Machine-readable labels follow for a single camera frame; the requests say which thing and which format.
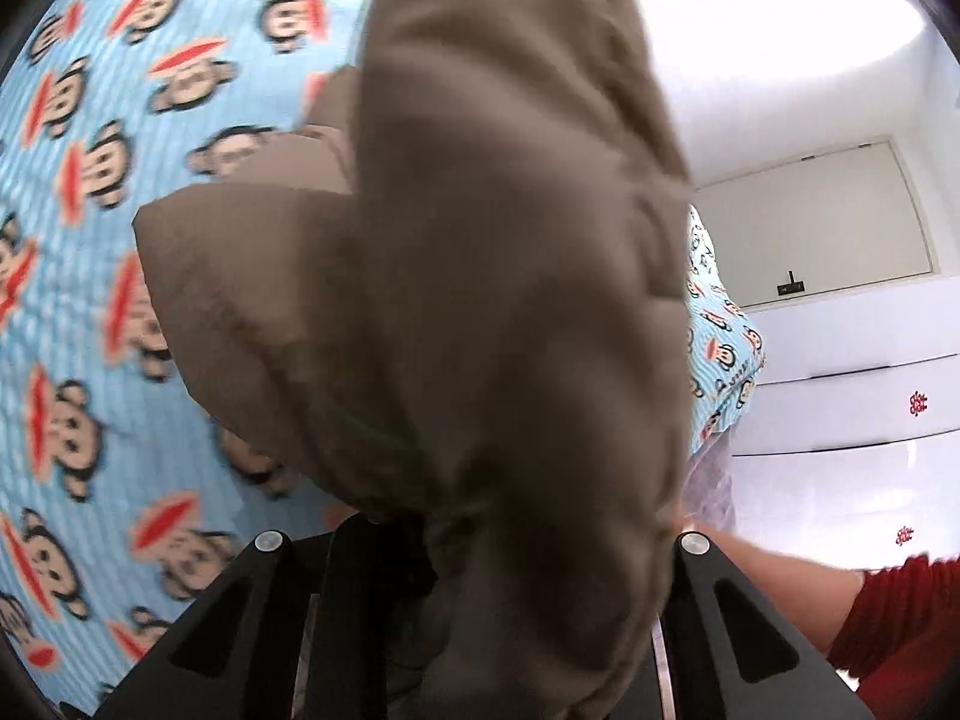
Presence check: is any person right hand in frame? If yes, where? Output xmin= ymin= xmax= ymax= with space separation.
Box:
xmin=675 ymin=517 xmax=866 ymax=655

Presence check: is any white drawer cabinet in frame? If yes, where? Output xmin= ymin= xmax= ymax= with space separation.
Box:
xmin=732 ymin=278 xmax=958 ymax=569

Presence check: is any beige puffer jacket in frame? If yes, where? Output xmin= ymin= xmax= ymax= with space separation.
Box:
xmin=133 ymin=0 xmax=692 ymax=718

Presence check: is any blue monkey print bedsheet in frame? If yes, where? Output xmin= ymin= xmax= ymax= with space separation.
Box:
xmin=2 ymin=0 xmax=765 ymax=712

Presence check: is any white wardrobe door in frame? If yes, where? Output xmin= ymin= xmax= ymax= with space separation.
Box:
xmin=693 ymin=140 xmax=935 ymax=307

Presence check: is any red sleeve forearm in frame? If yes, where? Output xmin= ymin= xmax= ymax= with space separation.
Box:
xmin=827 ymin=554 xmax=958 ymax=718

